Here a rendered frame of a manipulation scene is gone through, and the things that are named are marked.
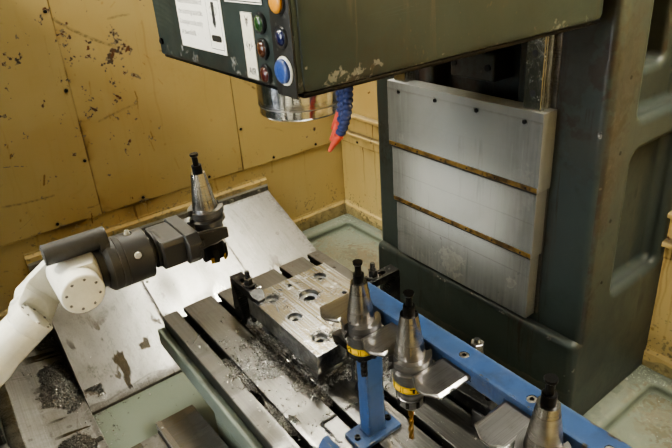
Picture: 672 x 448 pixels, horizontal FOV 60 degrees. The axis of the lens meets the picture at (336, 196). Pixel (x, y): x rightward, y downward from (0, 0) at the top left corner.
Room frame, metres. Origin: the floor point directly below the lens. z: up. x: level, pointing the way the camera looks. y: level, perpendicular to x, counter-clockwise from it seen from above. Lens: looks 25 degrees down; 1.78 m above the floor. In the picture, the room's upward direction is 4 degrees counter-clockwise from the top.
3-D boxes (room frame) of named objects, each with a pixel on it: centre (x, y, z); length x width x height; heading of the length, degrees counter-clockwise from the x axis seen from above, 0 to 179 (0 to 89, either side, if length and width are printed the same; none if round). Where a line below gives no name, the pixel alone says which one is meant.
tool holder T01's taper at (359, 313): (0.75, -0.02, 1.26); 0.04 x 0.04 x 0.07
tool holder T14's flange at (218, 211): (0.94, 0.23, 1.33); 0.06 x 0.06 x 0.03
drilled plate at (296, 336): (1.13, 0.05, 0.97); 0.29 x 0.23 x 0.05; 35
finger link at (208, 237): (0.91, 0.22, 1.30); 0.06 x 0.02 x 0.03; 125
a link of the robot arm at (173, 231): (0.88, 0.31, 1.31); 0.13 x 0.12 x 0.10; 35
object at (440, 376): (0.61, -0.12, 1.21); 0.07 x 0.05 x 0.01; 125
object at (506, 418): (0.52, -0.18, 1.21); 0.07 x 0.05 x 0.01; 125
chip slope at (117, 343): (1.61, 0.44, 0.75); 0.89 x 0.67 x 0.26; 125
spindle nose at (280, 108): (1.07, 0.05, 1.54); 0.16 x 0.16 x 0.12
